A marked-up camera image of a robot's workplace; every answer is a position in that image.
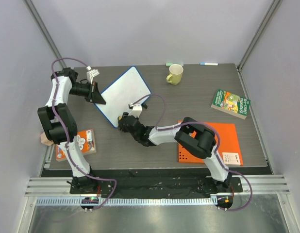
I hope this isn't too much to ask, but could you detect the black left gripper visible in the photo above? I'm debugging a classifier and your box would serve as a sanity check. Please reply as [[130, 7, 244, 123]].
[[69, 82, 107, 105]]

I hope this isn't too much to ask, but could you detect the blue framed whiteboard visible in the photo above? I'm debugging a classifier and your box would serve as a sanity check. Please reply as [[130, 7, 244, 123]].
[[95, 66, 151, 128]]

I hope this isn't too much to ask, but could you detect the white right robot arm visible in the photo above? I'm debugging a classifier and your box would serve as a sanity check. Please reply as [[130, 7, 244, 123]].
[[118, 113, 232, 192]]

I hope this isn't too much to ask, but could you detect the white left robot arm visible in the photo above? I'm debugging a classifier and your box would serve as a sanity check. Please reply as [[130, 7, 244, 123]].
[[37, 67, 106, 194]]

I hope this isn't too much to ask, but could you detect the orange box with stickers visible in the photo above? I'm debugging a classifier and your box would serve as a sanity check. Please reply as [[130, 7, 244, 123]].
[[55, 129, 96, 162]]

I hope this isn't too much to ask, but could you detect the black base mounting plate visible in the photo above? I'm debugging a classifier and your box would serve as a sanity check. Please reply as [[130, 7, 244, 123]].
[[69, 177, 243, 198]]

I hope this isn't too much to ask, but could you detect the small wooden block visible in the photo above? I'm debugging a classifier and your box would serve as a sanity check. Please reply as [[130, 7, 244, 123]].
[[40, 133, 53, 146]]

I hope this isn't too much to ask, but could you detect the yellow green mug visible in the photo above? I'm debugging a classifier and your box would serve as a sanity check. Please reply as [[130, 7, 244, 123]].
[[166, 65, 183, 85]]

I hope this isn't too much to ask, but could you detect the green chalk piece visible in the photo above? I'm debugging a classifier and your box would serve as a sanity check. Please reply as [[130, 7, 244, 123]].
[[165, 63, 183, 67]]

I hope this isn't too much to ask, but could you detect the blue capped white marker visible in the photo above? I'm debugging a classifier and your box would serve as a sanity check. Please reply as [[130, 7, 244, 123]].
[[200, 63, 218, 66]]

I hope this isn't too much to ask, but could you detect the orange notebook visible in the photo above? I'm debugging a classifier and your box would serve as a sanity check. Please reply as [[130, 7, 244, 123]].
[[178, 122, 243, 166]]

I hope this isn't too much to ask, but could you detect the green paperback book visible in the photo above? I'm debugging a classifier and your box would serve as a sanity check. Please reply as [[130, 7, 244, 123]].
[[211, 89, 251, 119]]

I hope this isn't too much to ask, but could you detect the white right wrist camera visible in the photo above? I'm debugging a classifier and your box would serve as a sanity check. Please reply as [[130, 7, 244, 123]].
[[128, 103, 142, 118]]

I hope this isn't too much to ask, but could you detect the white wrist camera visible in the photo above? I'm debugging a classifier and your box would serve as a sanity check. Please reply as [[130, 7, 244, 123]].
[[86, 66, 100, 84], [128, 103, 142, 118]]

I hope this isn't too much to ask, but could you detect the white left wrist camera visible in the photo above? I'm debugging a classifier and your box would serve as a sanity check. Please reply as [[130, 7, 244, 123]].
[[86, 66, 100, 84]]

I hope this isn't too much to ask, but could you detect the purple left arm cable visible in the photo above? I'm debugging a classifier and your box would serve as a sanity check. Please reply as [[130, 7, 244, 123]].
[[51, 57, 117, 210]]

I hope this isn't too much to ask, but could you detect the slotted white cable duct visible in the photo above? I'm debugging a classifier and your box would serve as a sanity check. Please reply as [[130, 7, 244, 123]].
[[36, 197, 217, 207]]

